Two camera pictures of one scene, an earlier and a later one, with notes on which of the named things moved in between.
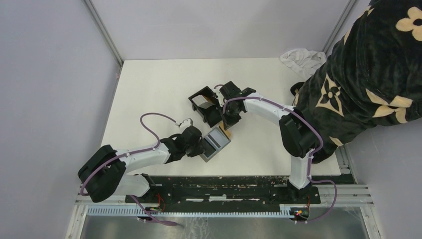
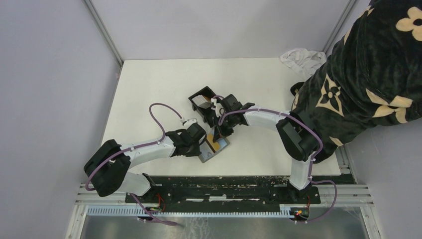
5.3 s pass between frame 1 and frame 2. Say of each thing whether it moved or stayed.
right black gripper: moved
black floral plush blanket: stayed
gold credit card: moved
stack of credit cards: stayed
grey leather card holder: stayed
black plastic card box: stayed
